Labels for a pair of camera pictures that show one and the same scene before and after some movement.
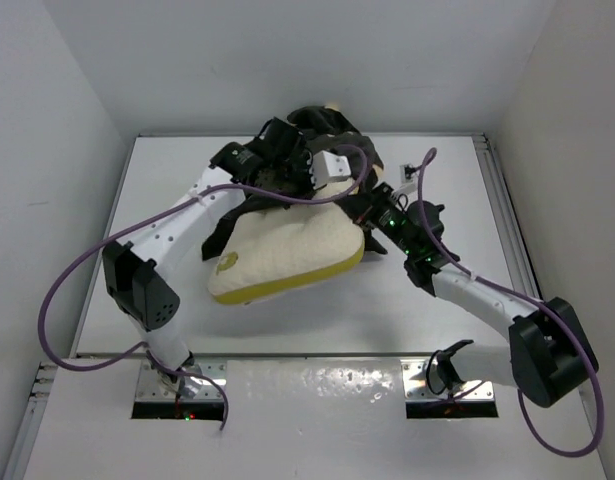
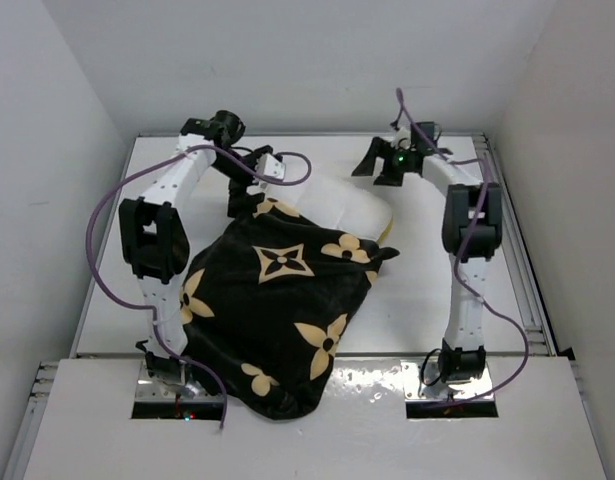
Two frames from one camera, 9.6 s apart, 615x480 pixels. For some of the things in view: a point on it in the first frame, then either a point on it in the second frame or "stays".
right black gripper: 382,196 -> 382,149
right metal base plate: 415,387 stays
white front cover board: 322,419 stays
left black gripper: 305,163 -> 237,198
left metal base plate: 149,387 stays
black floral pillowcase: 324,128 -> 263,305
